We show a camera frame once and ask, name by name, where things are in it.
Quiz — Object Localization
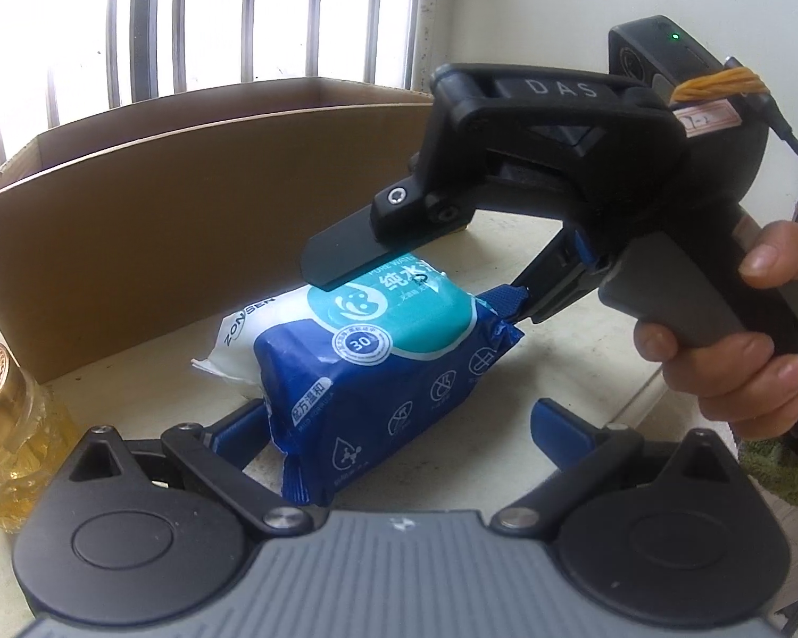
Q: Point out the blue wet wipes pack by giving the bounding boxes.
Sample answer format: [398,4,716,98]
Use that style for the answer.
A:
[194,254,522,507]

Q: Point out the person right hand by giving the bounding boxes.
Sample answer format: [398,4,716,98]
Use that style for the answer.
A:
[633,221,798,441]

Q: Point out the yellow rubber band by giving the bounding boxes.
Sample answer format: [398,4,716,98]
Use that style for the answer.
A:
[669,66,770,105]

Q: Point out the yellow perfume bottle gold cap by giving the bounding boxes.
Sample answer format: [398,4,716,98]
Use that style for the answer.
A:
[0,343,80,534]

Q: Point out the brown cardboard box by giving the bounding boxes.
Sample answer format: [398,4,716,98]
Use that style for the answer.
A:
[0,78,432,382]

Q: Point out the metal window bars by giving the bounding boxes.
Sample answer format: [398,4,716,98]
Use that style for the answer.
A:
[0,0,434,167]

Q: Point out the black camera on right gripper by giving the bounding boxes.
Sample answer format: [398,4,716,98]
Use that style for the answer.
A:
[606,13,773,129]

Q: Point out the black camera cable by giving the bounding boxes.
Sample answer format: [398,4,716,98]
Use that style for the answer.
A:
[720,53,798,182]

